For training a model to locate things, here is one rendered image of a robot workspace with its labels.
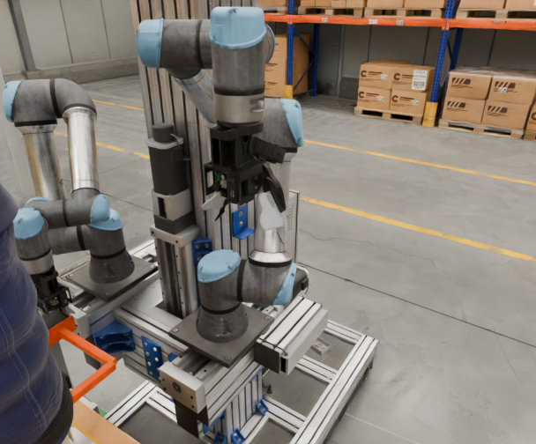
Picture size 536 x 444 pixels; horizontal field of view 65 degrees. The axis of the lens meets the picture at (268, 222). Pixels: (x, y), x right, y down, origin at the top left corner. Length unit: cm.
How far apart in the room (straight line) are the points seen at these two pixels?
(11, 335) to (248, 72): 53
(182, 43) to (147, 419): 175
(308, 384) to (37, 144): 158
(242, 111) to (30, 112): 91
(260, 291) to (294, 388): 115
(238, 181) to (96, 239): 90
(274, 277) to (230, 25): 67
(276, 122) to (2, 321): 69
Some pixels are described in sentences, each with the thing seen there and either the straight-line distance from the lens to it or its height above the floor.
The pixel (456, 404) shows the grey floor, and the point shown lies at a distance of 261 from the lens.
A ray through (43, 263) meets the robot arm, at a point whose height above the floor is 130.
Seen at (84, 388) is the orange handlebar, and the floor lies 108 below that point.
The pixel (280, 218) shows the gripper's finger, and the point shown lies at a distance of 69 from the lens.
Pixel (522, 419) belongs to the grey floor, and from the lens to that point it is 269.
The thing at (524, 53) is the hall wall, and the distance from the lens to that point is 868.
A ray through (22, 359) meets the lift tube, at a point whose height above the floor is 137.
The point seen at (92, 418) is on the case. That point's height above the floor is 94.
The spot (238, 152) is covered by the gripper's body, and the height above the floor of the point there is 168.
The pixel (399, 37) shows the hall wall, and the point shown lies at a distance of 907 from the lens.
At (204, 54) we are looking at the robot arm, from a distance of 72.
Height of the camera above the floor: 189
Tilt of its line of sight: 28 degrees down
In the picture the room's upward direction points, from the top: straight up
